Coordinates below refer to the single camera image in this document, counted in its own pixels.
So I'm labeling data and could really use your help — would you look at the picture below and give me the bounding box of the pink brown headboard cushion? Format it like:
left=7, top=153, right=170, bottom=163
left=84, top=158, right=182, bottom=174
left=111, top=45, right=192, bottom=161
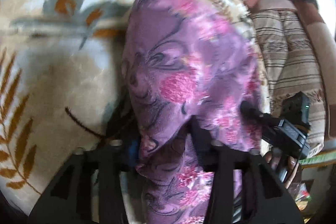
left=257, top=0, right=335, bottom=56

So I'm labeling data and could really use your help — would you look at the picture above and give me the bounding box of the person right hand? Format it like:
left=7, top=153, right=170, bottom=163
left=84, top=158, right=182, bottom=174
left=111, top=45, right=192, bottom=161
left=264, top=147, right=299, bottom=189

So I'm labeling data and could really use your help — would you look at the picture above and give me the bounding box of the purple floral shirt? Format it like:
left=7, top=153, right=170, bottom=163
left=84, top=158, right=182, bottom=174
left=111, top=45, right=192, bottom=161
left=122, top=0, right=261, bottom=223

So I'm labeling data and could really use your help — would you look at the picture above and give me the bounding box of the leaf patterned beige blanket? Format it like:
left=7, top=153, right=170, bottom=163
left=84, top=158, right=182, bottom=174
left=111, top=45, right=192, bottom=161
left=1, top=0, right=261, bottom=214

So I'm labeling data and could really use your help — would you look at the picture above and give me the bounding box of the striped brown folded quilt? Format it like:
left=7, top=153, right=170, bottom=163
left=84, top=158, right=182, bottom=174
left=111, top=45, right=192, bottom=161
left=252, top=10, right=326, bottom=157

